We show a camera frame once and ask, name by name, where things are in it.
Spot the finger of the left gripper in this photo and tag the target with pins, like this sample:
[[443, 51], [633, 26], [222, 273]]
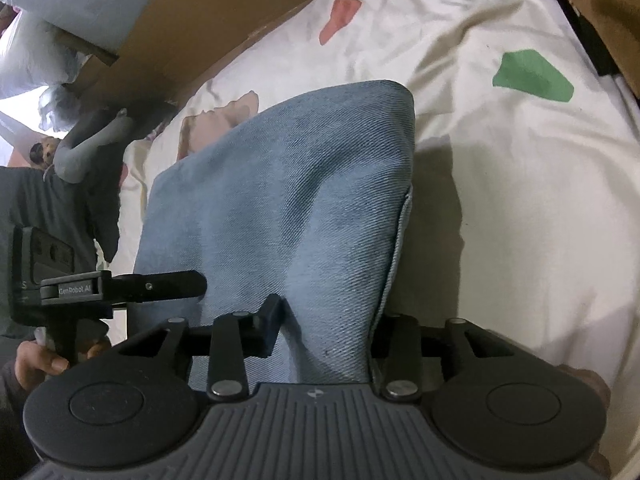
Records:
[[142, 288]]

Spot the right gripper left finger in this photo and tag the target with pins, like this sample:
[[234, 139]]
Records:
[[233, 338]]

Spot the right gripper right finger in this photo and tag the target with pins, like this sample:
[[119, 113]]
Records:
[[395, 353]]

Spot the light blue denim pants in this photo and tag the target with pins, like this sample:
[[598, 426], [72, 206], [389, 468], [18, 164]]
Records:
[[307, 200]]

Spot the person left hand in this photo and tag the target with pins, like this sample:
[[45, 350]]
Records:
[[33, 363]]

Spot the dark grey blanket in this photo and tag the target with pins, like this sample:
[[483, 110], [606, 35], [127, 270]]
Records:
[[55, 216]]

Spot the small doll head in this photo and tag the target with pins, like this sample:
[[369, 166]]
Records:
[[42, 153]]

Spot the cream bear print duvet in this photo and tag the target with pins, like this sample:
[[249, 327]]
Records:
[[525, 214]]

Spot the white plastic bag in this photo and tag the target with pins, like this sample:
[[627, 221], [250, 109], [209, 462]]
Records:
[[32, 61]]

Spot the brown cardboard sheet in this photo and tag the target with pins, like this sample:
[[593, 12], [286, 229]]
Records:
[[172, 43]]

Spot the black garment under brown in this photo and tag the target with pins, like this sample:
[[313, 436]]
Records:
[[590, 40]]

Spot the brown folded garment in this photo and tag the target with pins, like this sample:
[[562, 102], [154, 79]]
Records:
[[600, 10]]

